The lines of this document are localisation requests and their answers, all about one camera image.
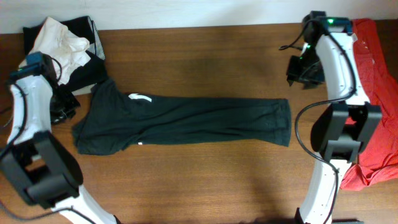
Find red t-shirt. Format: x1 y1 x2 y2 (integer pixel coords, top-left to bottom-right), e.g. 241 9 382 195
339 17 398 192

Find white printed t-shirt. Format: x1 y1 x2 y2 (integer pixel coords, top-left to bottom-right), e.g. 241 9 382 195
29 17 91 85

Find dark green t-shirt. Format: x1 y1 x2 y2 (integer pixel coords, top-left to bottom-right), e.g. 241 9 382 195
72 79 292 156

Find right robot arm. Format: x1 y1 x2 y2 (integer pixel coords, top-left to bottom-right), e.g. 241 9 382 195
286 11 382 224

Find grey folded garment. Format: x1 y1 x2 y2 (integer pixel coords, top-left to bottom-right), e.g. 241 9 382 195
72 16 108 96

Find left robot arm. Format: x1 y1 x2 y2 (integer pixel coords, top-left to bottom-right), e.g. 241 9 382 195
1 52 119 223

